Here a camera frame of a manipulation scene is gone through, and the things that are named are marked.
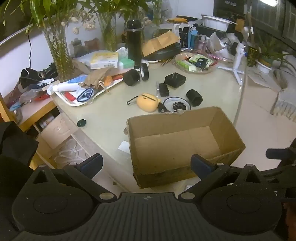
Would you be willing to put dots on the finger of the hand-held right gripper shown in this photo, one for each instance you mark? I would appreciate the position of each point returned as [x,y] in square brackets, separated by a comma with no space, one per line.
[278,153]
[279,172]

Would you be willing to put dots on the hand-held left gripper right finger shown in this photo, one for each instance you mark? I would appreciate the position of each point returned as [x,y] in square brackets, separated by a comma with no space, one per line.
[200,165]

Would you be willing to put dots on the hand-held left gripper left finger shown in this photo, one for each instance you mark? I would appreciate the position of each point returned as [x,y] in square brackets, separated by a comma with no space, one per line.
[92,165]

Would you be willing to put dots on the brown cardboard box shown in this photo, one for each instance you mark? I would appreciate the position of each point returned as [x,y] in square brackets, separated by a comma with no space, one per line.
[175,143]

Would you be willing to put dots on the round clear lid black rim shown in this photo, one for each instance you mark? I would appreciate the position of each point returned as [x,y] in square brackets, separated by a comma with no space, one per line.
[170,101]

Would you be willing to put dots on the black tape roll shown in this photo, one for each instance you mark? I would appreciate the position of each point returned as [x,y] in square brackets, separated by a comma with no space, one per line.
[141,73]

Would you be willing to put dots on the white paper sheet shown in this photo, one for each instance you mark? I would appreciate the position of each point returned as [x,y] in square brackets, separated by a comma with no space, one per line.
[123,147]

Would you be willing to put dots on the small black round cap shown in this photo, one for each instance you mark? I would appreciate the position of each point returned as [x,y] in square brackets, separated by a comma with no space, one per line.
[81,123]

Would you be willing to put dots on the clear plastic storage box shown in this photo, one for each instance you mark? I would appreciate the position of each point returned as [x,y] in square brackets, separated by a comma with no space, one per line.
[55,132]

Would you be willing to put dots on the pile of small black parts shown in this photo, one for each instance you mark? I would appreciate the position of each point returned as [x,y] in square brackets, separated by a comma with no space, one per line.
[179,106]

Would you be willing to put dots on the black cylindrical cap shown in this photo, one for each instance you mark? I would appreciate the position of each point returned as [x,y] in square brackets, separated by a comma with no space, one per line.
[131,77]
[194,97]

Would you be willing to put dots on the white tray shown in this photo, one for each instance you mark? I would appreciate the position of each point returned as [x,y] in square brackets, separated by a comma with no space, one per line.
[67,100]

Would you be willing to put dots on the white blue-edged face mask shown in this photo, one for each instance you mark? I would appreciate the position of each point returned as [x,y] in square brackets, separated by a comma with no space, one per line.
[82,95]

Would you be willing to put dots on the wooden shelf unit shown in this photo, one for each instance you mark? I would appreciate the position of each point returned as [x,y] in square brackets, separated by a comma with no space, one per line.
[39,110]

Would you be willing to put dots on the dark cloth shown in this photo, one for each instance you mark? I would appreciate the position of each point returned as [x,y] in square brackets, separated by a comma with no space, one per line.
[13,148]

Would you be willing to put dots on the yellow round case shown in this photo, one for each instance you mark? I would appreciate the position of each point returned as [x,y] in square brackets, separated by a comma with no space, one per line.
[146,104]

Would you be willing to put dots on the small black box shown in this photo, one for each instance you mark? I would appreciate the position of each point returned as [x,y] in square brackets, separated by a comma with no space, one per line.
[163,90]

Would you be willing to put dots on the black power adapter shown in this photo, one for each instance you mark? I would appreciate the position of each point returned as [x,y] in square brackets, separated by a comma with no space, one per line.
[177,81]

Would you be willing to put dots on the potted spider plant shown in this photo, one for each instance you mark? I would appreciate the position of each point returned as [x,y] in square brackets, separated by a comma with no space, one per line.
[264,66]

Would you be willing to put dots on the red packet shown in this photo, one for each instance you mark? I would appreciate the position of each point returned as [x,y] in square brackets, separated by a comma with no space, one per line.
[116,77]

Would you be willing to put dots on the clear glass dish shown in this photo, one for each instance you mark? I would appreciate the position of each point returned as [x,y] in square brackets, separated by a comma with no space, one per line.
[203,70]

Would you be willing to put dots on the crumpled brown paper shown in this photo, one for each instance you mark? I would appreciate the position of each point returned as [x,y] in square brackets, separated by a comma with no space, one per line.
[79,66]

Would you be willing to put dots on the green white wipes pack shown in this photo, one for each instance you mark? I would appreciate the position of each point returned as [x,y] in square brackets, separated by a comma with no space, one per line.
[186,65]

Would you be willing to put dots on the dark patterned can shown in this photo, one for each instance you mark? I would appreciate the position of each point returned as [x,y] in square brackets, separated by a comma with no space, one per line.
[252,55]

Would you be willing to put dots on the black box blue print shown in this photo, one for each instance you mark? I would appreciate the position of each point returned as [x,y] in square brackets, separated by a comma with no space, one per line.
[200,63]

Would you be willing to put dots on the white tripod stand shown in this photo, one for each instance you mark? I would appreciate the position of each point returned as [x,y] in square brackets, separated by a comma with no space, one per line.
[238,58]

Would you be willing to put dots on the black and white sneaker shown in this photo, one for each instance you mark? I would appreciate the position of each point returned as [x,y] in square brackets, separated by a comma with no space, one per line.
[34,75]

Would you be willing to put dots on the green tissue pack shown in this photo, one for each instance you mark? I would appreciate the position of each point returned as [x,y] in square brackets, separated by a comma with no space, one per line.
[126,63]

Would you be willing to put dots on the yellow medicine box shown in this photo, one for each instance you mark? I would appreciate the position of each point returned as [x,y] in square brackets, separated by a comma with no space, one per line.
[104,58]

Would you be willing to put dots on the soft green wipes pack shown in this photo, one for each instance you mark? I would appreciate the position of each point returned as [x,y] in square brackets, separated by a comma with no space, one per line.
[196,56]

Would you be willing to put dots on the pink glitter strip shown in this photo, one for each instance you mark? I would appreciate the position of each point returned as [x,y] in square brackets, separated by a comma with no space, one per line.
[218,57]

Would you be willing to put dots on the white plate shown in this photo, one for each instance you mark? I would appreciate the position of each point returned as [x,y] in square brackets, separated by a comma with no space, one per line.
[152,61]

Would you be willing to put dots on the white printed tissue packet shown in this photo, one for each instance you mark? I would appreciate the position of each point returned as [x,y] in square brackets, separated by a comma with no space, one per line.
[121,53]

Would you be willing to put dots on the black carrying case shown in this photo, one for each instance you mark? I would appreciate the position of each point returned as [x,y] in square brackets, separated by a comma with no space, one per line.
[165,54]

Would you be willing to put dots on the pink pump bottle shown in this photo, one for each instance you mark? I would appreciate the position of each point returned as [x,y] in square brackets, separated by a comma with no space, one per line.
[201,44]

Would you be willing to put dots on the white plastic bag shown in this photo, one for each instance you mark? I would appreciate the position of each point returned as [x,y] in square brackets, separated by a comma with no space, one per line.
[217,44]

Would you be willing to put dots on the black thermos bottle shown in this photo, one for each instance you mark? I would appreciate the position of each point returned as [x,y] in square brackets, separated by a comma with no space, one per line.
[134,46]

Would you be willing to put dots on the blue product box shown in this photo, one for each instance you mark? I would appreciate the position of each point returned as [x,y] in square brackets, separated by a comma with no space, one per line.
[192,39]

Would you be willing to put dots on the black product box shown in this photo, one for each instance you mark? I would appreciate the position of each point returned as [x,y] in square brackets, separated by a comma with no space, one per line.
[184,38]

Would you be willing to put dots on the brown paper envelope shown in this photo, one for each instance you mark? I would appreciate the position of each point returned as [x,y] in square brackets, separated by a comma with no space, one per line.
[159,42]

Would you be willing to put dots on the black flat box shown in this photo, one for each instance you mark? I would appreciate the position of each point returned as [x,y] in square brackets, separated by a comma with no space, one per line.
[208,30]

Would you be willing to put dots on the white product box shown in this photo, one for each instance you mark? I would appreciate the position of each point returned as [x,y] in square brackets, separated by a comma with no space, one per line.
[176,29]

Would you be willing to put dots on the white food container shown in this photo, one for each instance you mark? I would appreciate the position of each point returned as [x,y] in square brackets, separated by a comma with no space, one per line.
[215,23]

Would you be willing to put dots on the mustard yellow cloth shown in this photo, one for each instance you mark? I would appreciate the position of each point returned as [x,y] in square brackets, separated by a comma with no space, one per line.
[178,20]

